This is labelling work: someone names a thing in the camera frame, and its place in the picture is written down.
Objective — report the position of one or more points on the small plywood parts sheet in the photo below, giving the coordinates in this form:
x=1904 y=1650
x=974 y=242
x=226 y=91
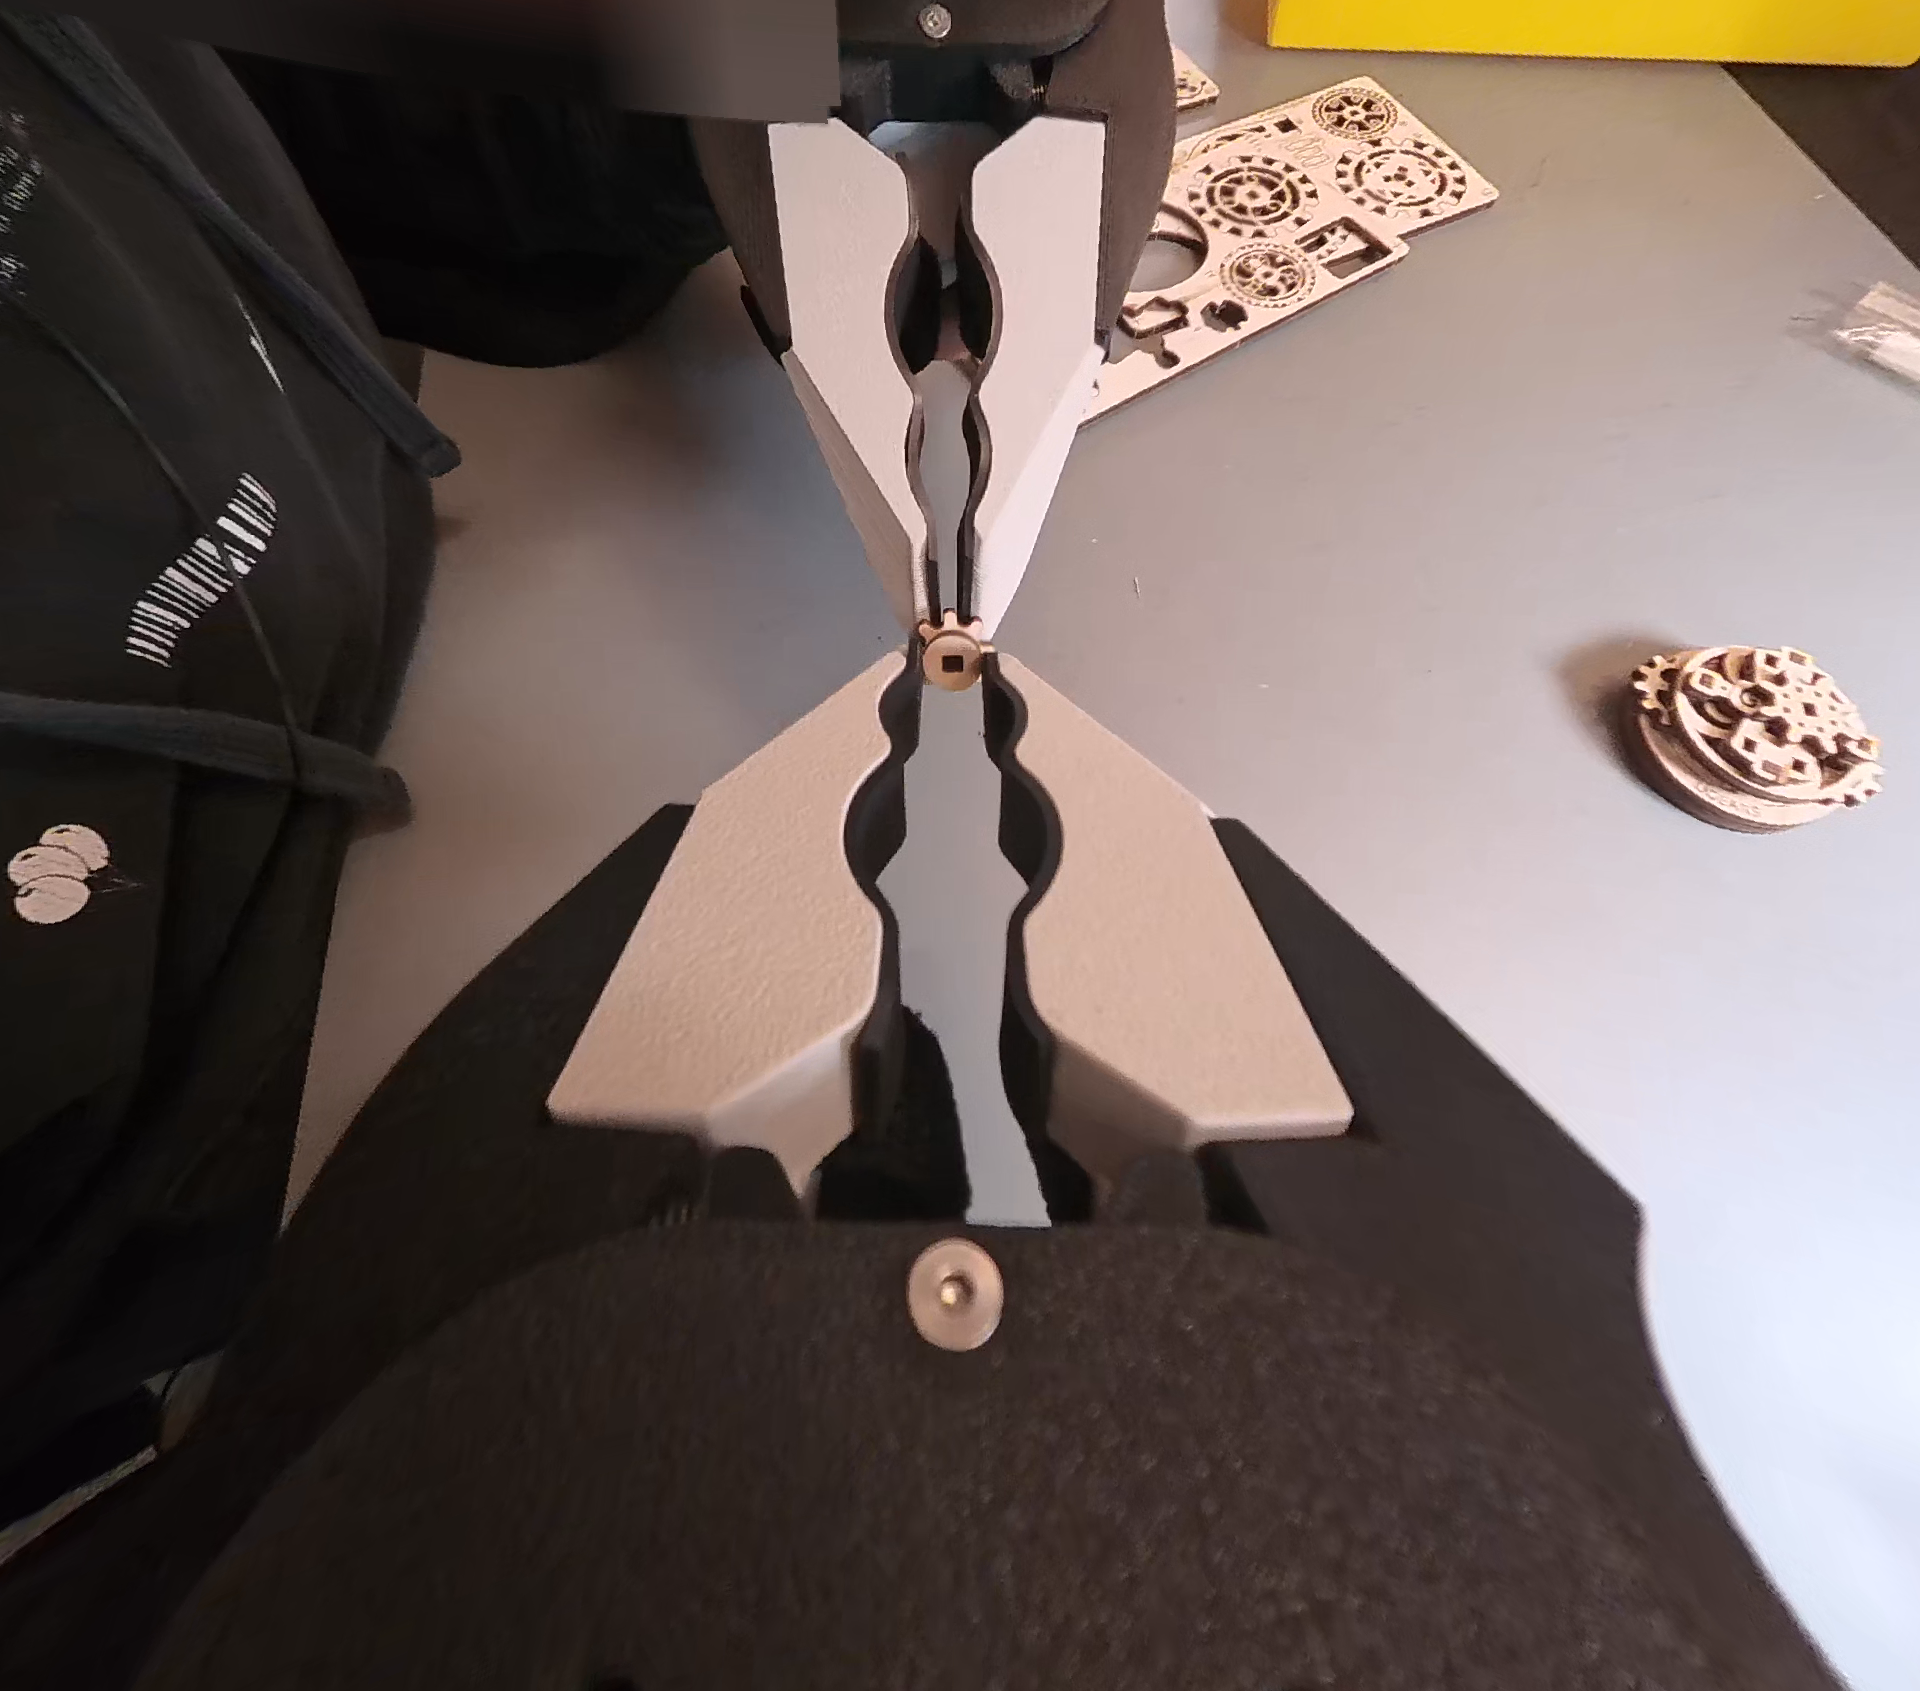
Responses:
x=1195 y=85

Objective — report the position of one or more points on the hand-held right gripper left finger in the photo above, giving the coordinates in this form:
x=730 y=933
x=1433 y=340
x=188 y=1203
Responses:
x=720 y=970

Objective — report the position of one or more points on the small wooden gear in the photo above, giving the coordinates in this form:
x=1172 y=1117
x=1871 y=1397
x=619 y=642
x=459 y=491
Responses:
x=933 y=640

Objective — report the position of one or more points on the round wooden gear model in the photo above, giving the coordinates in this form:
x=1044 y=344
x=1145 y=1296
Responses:
x=1762 y=746

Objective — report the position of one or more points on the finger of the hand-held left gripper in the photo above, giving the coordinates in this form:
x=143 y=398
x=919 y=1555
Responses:
x=1049 y=267
x=833 y=267

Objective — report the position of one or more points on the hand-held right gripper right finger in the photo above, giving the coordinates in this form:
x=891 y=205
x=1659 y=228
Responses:
x=1171 y=970

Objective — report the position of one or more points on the clear plastic bag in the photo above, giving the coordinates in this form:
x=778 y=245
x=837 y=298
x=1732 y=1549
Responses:
x=1868 y=328

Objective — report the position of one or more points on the grey desk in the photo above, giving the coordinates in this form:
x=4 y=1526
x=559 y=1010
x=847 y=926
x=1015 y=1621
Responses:
x=1426 y=970

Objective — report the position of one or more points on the large plywood parts sheet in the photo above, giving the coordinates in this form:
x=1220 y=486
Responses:
x=1319 y=267

